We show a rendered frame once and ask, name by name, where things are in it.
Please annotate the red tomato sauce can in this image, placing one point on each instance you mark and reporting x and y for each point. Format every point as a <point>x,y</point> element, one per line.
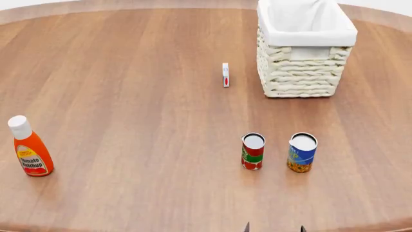
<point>253,152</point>

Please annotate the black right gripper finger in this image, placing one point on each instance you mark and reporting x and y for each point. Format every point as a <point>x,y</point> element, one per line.
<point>247,228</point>
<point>303,229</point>

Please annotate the orange tomato ketchup bottle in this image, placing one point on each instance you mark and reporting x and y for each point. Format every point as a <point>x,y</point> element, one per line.
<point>32,154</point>

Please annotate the white woven basket with liner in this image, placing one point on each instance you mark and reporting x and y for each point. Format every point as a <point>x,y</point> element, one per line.
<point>302,72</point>

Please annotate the blue soup can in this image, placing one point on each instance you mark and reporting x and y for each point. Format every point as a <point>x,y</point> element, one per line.
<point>301,154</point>

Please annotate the small white cream cheese box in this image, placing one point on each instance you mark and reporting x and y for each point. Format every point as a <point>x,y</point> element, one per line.
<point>225,75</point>

